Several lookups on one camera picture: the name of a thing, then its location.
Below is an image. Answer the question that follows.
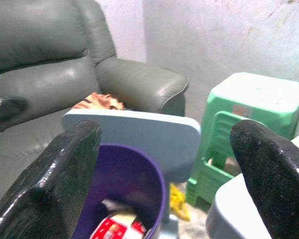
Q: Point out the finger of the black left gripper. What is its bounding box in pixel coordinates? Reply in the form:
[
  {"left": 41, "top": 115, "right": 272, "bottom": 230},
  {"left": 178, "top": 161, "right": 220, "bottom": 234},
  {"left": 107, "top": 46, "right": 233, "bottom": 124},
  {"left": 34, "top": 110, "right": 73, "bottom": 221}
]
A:
[{"left": 0, "top": 96, "right": 28, "bottom": 132}]

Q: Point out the light blue plastic chair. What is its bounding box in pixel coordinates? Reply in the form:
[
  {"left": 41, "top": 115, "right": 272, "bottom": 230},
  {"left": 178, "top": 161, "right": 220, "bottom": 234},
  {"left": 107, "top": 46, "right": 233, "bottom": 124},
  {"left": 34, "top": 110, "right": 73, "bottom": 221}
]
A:
[{"left": 62, "top": 109, "right": 202, "bottom": 239}]

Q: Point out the grey-blue folding table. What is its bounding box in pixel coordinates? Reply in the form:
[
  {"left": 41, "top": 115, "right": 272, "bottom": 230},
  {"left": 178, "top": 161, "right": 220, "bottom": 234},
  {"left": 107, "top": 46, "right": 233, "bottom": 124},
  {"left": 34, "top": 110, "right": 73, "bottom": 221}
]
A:
[{"left": 205, "top": 129, "right": 299, "bottom": 239}]

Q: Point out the beige paper scrap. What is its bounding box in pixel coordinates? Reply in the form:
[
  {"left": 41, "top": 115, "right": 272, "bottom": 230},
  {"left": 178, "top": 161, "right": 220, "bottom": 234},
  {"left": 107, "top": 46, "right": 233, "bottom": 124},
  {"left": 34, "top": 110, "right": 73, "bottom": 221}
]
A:
[{"left": 101, "top": 198, "right": 138, "bottom": 225}]

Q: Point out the orange crumpled cloth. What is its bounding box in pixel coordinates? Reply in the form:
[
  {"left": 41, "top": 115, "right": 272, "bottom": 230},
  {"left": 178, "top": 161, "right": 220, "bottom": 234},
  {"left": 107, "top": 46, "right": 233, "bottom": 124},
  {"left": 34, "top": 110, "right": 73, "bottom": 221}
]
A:
[{"left": 72, "top": 92, "right": 126, "bottom": 111}]

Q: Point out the yellow crumpled wrapper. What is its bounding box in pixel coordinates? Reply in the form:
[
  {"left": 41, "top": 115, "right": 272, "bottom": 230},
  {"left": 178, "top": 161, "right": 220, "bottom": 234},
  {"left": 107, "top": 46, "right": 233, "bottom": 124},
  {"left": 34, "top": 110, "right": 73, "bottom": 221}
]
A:
[{"left": 169, "top": 183, "right": 191, "bottom": 221}]

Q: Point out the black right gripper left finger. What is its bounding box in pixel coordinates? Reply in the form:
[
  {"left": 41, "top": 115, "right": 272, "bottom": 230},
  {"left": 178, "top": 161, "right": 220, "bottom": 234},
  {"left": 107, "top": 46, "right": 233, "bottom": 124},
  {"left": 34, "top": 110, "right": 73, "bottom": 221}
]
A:
[{"left": 0, "top": 119, "right": 102, "bottom": 239}]

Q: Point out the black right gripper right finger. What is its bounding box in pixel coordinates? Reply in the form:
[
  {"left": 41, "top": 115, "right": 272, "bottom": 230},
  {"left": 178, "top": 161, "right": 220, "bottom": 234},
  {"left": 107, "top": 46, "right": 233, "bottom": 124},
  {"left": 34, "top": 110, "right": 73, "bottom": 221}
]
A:
[{"left": 229, "top": 119, "right": 299, "bottom": 239}]

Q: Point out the grey-green leather sofa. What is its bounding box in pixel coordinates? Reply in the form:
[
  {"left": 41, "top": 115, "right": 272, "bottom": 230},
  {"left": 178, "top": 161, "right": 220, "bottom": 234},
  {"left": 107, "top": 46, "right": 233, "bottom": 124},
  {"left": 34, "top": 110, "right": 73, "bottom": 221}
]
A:
[{"left": 0, "top": 0, "right": 189, "bottom": 210}]

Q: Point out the green plastic stool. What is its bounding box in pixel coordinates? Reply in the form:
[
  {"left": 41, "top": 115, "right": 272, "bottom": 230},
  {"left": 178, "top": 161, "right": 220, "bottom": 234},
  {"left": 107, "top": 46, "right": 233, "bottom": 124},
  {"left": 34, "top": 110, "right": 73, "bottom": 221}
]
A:
[{"left": 186, "top": 72, "right": 299, "bottom": 206}]

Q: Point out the red and white packet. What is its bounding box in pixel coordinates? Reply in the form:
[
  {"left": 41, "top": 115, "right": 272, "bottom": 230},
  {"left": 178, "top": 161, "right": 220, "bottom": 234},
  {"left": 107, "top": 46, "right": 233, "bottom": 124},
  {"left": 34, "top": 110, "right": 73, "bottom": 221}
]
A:
[{"left": 89, "top": 214, "right": 148, "bottom": 239}]

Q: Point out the purple plastic rubbish bin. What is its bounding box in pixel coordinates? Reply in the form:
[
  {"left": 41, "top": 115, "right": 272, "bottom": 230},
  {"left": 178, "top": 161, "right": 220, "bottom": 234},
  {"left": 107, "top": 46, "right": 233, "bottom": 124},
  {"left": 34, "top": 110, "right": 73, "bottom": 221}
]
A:
[{"left": 76, "top": 143, "right": 166, "bottom": 239}]

